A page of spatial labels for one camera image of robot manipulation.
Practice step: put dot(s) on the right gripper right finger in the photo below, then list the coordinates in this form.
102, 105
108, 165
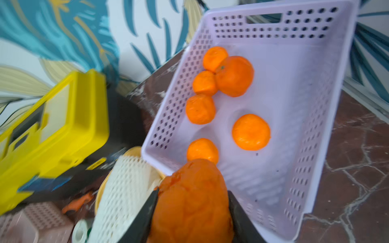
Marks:
244, 230

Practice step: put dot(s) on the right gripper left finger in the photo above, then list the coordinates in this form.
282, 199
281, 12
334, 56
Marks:
139, 229

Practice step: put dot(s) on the netted orange back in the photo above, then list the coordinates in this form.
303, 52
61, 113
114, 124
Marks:
193, 207

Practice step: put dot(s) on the netted orange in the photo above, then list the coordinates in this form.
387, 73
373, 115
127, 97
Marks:
213, 57
204, 83
193, 207
251, 132
234, 76

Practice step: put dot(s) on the netted orange front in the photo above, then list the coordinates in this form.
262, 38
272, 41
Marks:
213, 57

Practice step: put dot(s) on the yellow oval tray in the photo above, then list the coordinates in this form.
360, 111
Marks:
127, 187

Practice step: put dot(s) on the white tape roll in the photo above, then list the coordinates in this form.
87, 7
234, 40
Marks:
82, 230

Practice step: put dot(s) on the pink plastic basket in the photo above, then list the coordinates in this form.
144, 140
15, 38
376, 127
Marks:
36, 223

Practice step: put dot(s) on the yellow black toolbox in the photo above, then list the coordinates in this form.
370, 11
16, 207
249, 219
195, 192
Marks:
71, 137

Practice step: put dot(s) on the purple plastic basket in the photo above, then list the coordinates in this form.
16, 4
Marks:
299, 52

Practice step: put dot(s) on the orange handled screwdriver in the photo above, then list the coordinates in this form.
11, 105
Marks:
76, 204

